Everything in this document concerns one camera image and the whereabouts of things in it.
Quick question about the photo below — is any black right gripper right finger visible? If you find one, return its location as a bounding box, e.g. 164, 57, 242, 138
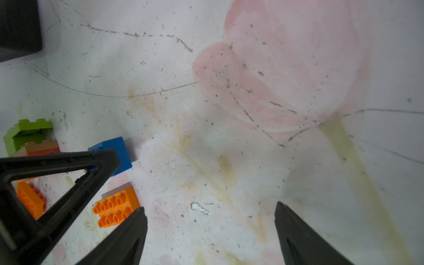
274, 202, 352, 265

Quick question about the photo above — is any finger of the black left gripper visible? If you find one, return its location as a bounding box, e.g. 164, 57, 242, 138
0, 148, 121, 265

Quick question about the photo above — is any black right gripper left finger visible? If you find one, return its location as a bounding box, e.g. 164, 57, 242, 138
78, 207, 148, 265

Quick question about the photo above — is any orange lego brick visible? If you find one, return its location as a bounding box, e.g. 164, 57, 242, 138
92, 186, 140, 229
17, 181, 47, 220

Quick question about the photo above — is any tan lego plate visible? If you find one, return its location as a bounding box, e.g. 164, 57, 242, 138
9, 140, 60, 157

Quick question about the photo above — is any small blue lego brick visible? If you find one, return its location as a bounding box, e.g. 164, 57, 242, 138
87, 136, 133, 177

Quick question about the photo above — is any green long lego brick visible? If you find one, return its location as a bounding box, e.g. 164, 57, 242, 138
3, 119, 53, 156

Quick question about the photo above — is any red lego brick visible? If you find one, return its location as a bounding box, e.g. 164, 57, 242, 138
27, 148, 61, 157

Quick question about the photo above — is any black plastic carrying case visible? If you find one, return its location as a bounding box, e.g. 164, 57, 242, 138
1, 0, 43, 62

